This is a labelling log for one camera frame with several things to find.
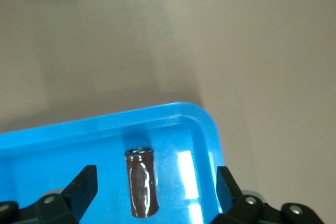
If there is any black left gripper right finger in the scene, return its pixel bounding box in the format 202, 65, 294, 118
209, 165, 326, 224

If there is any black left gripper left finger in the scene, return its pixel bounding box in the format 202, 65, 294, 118
0, 165, 100, 224

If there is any plain brown electrolytic capacitor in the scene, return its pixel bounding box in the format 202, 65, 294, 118
123, 146, 160, 219

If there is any blue plastic tray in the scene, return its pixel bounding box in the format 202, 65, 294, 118
0, 101, 225, 224

